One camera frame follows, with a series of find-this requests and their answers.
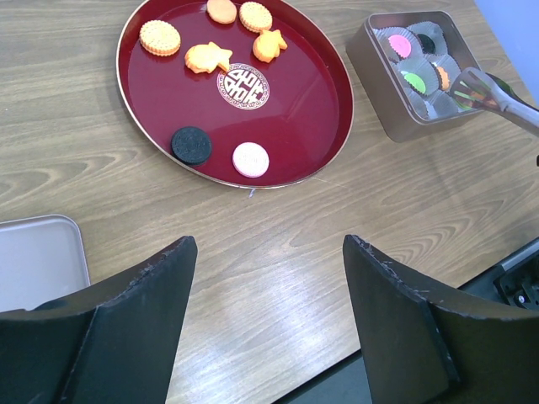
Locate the gold tin lid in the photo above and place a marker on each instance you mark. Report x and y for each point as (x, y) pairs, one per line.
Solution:
(42, 259)

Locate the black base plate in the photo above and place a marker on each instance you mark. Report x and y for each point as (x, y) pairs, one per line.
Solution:
(505, 286)

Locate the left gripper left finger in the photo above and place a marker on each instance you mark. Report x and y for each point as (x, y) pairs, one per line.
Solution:
(112, 342)

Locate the round orange cookie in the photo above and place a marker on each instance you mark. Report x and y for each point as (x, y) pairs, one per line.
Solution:
(222, 11)

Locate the round orange biscuit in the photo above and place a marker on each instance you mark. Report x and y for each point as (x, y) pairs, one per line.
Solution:
(255, 17)

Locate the orange fish cookie left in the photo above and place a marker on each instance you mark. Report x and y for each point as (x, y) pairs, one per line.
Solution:
(207, 57)

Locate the round red tray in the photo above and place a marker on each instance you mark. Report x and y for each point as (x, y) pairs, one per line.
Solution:
(299, 107)

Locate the black sandwich cookie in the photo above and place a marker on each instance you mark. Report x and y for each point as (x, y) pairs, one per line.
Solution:
(427, 44)
(191, 145)

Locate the orange flower cookie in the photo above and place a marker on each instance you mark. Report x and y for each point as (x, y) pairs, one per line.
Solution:
(444, 78)

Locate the orange fish cookie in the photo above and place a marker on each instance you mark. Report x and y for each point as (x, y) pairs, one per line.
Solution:
(268, 45)
(207, 57)

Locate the steel serving tongs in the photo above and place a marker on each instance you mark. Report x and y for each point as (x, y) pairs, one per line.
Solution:
(519, 112)

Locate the pink cookie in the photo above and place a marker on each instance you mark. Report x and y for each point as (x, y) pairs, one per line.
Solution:
(401, 45)
(250, 159)

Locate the gold cookie tin box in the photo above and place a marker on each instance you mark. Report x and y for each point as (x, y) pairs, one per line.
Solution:
(404, 113)

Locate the green macaron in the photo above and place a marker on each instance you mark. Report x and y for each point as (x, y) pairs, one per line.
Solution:
(484, 82)
(415, 81)

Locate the orange sandwich biscuit left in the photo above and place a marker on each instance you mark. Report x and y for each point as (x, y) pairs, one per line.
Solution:
(159, 38)

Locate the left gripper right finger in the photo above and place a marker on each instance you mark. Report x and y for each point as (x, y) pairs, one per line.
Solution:
(421, 332)

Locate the orange star cookie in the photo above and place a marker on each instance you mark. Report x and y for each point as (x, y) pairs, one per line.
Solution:
(483, 99)

